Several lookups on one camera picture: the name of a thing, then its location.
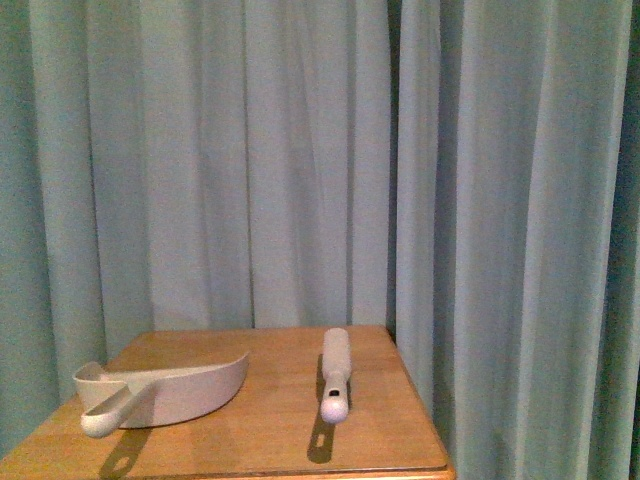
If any beige plastic dustpan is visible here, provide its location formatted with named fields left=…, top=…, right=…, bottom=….
left=73, top=354, right=249, bottom=438

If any beige hand brush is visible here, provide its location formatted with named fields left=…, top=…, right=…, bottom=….
left=320, top=328, right=352, bottom=424

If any teal curtain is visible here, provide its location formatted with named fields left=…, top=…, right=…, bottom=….
left=1, top=1, right=639, bottom=479

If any wooden nightstand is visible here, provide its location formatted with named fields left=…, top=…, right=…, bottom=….
left=1, top=326, right=455, bottom=479

